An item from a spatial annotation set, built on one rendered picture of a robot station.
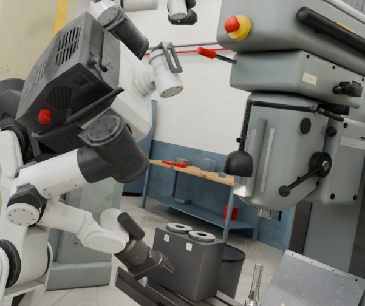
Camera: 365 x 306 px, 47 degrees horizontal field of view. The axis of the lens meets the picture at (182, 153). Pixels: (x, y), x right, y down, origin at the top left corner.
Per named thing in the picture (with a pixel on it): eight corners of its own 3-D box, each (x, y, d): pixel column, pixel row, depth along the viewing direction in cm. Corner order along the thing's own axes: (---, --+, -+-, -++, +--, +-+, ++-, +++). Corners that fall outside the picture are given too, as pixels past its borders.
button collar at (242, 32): (243, 37, 101) (247, 13, 101) (225, 39, 106) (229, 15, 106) (248, 39, 103) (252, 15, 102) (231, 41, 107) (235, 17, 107)
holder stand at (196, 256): (195, 302, 134) (205, 241, 133) (146, 278, 148) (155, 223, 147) (216, 295, 144) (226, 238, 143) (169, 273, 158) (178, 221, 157)
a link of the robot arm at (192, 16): (167, 30, 177) (162, 20, 165) (168, 7, 177) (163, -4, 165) (197, 30, 175) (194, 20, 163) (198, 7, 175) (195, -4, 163)
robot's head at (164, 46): (150, 85, 108) (169, 71, 103) (140, 56, 110) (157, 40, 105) (169, 86, 113) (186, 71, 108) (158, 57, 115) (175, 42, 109)
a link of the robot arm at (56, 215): (71, 243, 112) (-3, 223, 104) (74, 213, 120) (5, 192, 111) (88, 220, 107) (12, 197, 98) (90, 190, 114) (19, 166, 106)
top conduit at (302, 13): (307, 20, 94) (310, 5, 94) (291, 22, 97) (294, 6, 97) (395, 65, 123) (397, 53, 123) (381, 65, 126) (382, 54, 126)
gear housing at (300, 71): (296, 88, 102) (303, 48, 102) (225, 86, 121) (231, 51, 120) (363, 110, 124) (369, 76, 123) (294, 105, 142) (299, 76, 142)
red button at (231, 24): (232, 30, 100) (235, 13, 100) (220, 31, 103) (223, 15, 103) (242, 34, 102) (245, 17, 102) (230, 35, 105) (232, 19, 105)
